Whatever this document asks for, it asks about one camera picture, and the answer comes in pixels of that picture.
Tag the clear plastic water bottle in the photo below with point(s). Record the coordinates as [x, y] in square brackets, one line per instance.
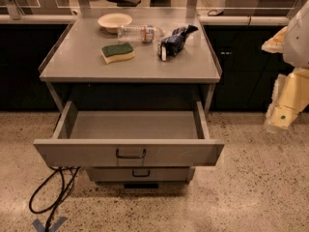
[140, 33]

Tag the grey open top drawer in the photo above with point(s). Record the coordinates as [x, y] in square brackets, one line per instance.
[130, 139]

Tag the black office chair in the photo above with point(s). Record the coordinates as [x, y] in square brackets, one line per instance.
[126, 3]

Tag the blue black chip bag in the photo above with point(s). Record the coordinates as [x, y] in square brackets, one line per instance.
[173, 44]

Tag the white shallow bowl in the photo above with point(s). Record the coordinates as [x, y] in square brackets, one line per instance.
[111, 22]

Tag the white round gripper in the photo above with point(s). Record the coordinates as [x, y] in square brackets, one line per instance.
[297, 47]

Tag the green yellow sponge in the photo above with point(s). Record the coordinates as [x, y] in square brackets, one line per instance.
[117, 52]

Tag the grey metal cabinet table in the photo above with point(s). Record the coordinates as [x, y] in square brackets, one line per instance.
[76, 72]

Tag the grey lower drawer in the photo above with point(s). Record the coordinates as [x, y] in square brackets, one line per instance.
[140, 174]

